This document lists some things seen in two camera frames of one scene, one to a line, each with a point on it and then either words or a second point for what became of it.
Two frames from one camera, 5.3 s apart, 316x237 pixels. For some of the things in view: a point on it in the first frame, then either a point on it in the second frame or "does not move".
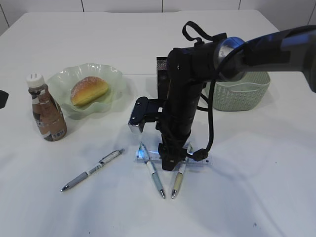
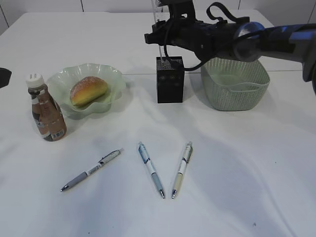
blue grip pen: x=153 y=171 does not move
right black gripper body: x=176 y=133 → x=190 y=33
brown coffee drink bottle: x=47 y=112 does not move
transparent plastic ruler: x=154 y=156 → x=154 y=6
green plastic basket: x=247 y=93 does not move
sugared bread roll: x=87 y=89 does not move
